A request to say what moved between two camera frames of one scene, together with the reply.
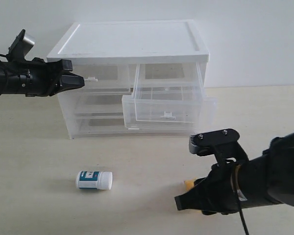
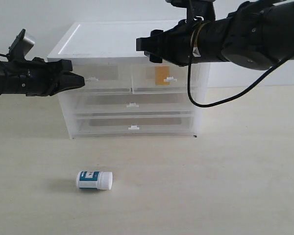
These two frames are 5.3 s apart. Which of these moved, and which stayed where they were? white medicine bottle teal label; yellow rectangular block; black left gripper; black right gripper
Moved: yellow rectangular block; black right gripper
Stayed: white medicine bottle teal label; black left gripper
